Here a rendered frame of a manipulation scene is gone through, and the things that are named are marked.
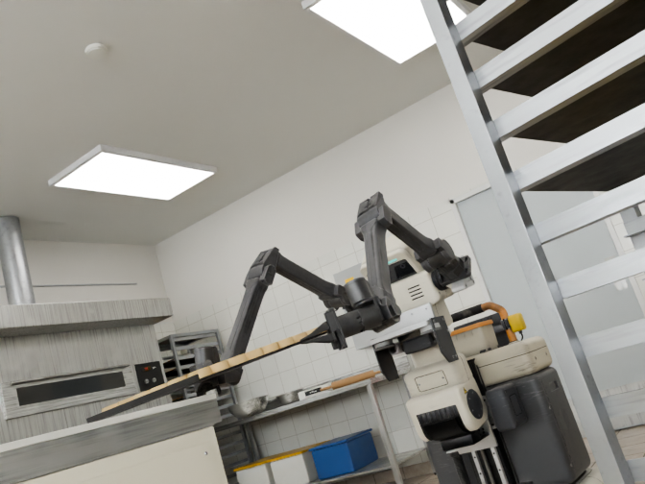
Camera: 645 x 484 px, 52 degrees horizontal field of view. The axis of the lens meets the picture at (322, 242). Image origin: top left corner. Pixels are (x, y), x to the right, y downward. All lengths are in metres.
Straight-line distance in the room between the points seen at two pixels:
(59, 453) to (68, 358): 4.01
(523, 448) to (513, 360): 0.32
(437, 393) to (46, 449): 1.50
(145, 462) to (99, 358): 4.10
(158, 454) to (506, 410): 1.43
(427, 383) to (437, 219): 3.34
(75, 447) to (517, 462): 1.79
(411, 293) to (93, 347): 3.40
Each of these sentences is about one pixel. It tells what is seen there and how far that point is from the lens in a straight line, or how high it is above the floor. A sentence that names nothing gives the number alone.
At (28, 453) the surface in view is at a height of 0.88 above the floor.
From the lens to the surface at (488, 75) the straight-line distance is 1.12.
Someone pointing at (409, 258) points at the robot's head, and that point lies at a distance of 2.35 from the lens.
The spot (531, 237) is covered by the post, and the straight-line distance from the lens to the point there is 1.04.
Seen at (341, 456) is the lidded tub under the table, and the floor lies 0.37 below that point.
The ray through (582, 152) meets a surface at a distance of 1.03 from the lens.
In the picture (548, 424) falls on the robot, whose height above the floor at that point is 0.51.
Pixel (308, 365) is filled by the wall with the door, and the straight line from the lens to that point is 6.32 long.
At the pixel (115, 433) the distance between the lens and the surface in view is 1.27.
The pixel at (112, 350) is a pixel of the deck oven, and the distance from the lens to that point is 5.45.
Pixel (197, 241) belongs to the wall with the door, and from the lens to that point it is 7.16.
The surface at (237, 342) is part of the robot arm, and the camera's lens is 2.09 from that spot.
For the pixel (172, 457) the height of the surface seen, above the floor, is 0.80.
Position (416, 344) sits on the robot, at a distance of 2.40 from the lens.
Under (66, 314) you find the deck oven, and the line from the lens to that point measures 5.01.
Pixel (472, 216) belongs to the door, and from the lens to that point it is 5.57.
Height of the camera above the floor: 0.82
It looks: 13 degrees up
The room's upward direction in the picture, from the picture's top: 17 degrees counter-clockwise
